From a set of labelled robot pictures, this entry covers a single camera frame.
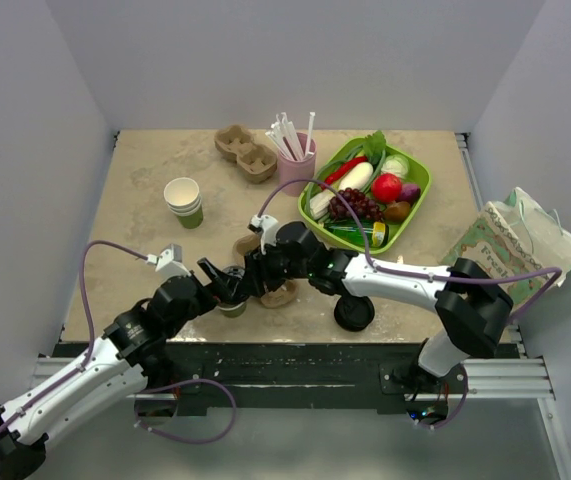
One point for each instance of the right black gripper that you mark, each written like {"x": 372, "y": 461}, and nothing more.
{"x": 258, "y": 272}

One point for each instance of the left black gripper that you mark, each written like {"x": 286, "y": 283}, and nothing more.
{"x": 210, "y": 292}

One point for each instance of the green paper coffee cup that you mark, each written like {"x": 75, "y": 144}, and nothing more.
{"x": 232, "y": 310}

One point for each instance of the black plastic cup lid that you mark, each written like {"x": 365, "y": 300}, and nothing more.
{"x": 234, "y": 277}

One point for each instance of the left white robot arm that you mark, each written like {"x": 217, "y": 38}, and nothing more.
{"x": 125, "y": 359}

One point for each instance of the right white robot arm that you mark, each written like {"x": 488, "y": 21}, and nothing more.
{"x": 472, "y": 309}

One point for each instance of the printed paper takeout bag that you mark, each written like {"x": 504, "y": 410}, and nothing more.
{"x": 513, "y": 237}

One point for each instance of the brown pulp cup carrier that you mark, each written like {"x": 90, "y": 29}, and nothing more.
{"x": 281, "y": 297}

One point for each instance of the stack of paper cups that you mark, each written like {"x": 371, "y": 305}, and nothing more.
{"x": 183, "y": 198}

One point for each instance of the stack of black lids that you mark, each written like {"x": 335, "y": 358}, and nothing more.
{"x": 354, "y": 314}

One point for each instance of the pink straw holder cup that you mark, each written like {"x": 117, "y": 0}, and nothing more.
{"x": 291, "y": 174}

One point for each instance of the stack of pulp carriers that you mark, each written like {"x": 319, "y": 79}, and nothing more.
{"x": 255, "y": 162}

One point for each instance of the purple grape bunch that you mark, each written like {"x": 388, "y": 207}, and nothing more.
{"x": 365, "y": 208}

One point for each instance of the red chili pepper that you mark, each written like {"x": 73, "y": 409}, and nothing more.
{"x": 336, "y": 176}

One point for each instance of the green glass bottle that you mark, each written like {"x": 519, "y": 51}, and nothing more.
{"x": 360, "y": 231}

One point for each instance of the white radish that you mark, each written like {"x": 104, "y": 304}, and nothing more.
{"x": 358, "y": 177}

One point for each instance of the red tomato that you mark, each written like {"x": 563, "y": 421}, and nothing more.
{"x": 386, "y": 188}

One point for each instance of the green plastic tray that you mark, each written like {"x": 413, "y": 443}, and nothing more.
{"x": 418, "y": 174}

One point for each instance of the green leafy vegetable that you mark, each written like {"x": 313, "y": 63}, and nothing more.
{"x": 374, "y": 147}

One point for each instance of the green cabbage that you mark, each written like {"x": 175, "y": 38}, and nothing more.
{"x": 397, "y": 165}

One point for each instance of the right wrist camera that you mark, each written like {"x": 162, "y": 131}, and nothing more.
{"x": 266, "y": 228}

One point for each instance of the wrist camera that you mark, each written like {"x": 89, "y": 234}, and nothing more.
{"x": 266, "y": 228}
{"x": 169, "y": 263}

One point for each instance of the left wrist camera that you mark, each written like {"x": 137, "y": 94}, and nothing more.
{"x": 169, "y": 263}

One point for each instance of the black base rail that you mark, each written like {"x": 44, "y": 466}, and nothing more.
{"x": 204, "y": 376}

